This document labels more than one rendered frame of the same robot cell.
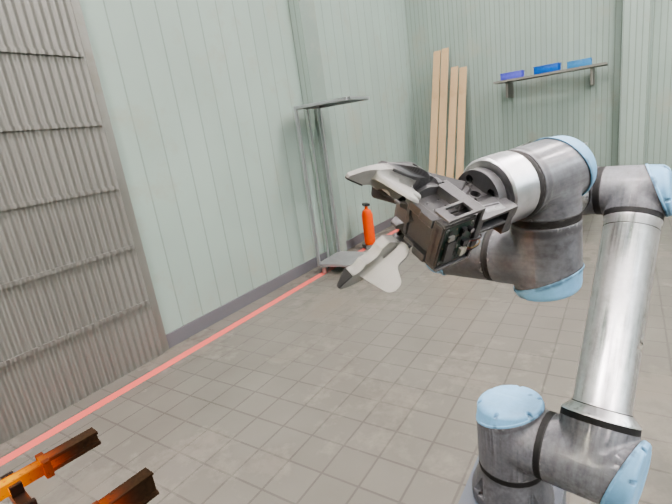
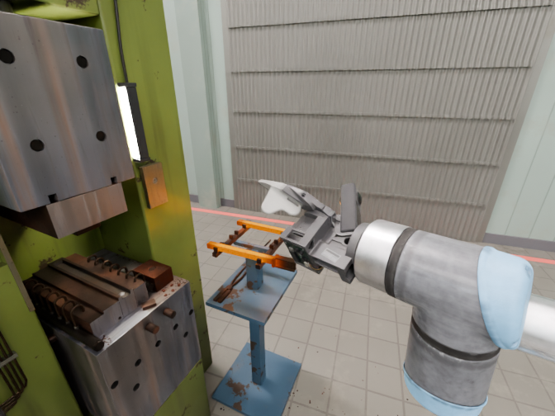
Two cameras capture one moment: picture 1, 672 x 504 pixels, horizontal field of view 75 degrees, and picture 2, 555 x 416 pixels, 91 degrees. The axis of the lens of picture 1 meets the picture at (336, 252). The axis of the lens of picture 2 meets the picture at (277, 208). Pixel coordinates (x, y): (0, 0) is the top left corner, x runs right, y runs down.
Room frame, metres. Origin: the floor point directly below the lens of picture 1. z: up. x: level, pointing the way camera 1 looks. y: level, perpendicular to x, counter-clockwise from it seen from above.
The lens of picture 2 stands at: (0.32, -0.47, 1.63)
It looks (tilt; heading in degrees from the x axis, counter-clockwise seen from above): 24 degrees down; 74
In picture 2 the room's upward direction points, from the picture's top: straight up
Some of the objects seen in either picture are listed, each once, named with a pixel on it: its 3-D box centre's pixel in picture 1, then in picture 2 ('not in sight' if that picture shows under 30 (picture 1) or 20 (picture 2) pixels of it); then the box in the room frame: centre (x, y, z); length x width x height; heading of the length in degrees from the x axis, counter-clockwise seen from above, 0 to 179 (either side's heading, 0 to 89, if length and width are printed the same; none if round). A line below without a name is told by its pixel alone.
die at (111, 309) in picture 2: not in sight; (83, 288); (-0.14, 0.49, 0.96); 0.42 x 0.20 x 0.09; 137
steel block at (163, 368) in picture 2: not in sight; (113, 330); (-0.11, 0.54, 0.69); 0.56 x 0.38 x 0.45; 137
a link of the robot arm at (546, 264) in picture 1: (538, 253); (446, 352); (0.59, -0.29, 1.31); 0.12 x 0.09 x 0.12; 44
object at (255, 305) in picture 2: not in sight; (255, 286); (0.52, 0.62, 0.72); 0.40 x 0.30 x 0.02; 49
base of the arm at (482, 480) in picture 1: (511, 475); not in sight; (0.88, -0.35, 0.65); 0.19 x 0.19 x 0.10
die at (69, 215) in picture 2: not in sight; (50, 196); (-0.14, 0.49, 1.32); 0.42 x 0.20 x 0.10; 137
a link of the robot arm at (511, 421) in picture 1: (513, 430); not in sight; (0.88, -0.36, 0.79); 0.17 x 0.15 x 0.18; 44
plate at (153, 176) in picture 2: not in sight; (154, 185); (0.14, 0.67, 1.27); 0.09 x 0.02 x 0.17; 47
